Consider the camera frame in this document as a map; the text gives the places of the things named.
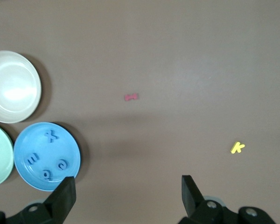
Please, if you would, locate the green plate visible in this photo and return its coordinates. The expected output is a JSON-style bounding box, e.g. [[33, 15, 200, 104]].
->
[[0, 123, 14, 188]]

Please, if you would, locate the blue letter X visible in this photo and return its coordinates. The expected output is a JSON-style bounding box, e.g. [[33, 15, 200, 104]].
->
[[43, 130, 58, 143]]

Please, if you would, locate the brown table cover sheet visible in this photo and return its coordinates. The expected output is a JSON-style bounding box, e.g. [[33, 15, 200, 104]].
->
[[0, 0, 280, 224]]

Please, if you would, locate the blue plate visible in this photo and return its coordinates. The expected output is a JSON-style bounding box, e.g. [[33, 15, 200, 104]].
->
[[14, 122, 81, 192]]

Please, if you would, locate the beige plate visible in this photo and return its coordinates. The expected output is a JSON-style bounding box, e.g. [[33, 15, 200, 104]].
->
[[0, 50, 42, 124]]

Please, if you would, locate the blue letter g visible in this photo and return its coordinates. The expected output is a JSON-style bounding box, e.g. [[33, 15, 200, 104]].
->
[[41, 169, 54, 182]]

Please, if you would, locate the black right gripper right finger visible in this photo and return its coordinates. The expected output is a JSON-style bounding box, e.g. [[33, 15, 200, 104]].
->
[[178, 175, 275, 224]]

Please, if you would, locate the blue letter E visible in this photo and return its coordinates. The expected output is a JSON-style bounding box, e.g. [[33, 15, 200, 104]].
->
[[25, 154, 39, 166]]

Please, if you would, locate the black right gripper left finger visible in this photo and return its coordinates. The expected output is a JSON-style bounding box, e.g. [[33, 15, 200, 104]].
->
[[0, 176, 77, 224]]

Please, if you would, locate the blue letter C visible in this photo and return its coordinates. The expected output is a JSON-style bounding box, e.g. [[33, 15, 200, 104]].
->
[[57, 158, 69, 171]]

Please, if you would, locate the yellow letter K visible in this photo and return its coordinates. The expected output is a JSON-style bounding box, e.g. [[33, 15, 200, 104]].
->
[[230, 141, 245, 154]]

